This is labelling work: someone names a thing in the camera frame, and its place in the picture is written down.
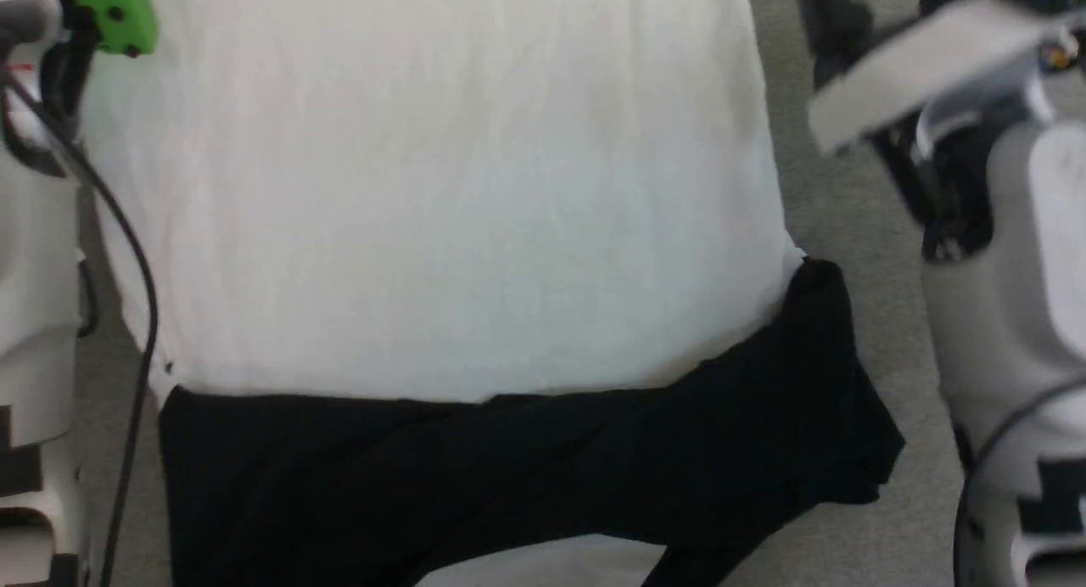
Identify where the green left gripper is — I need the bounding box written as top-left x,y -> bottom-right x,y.
38,0 -> 161,138

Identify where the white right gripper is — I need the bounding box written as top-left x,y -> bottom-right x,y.
792,0 -> 1072,157

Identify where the white shirt with black sleeves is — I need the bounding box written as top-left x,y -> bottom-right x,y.
81,0 -> 908,587

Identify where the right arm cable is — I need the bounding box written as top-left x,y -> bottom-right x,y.
952,380 -> 1086,587

